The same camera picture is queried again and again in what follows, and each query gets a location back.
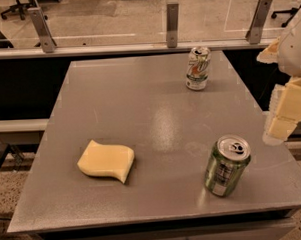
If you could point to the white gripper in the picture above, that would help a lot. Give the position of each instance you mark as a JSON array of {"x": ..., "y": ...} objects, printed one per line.
[{"x": 296, "y": 49}]

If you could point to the green soda can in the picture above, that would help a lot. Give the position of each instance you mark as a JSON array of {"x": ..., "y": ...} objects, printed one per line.
[{"x": 228, "y": 159}]

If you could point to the white 7up can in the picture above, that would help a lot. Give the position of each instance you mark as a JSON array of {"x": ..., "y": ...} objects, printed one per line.
[{"x": 197, "y": 69}]

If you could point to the yellow sponge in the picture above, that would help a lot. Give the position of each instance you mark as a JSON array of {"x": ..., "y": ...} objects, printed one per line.
[{"x": 102, "y": 160}]

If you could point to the black office chair left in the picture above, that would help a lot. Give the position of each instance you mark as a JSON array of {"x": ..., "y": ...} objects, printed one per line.
[{"x": 20, "y": 8}]

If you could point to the right metal rail bracket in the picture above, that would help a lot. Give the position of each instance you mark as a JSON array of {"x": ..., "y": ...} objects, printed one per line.
[{"x": 255, "y": 31}]

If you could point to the metal rail bracket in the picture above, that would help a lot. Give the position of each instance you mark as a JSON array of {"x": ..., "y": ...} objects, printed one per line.
[
  {"x": 255, "y": 31},
  {"x": 39, "y": 22},
  {"x": 172, "y": 15}
]

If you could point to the middle metal rail bracket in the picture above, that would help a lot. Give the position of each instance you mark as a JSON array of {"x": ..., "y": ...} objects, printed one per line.
[{"x": 172, "y": 15}]

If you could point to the left metal rail bracket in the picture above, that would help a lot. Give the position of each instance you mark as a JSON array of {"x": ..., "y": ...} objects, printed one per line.
[{"x": 39, "y": 22}]

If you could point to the metal horizontal rail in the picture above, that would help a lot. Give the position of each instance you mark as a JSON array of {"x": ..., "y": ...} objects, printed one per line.
[{"x": 10, "y": 53}]

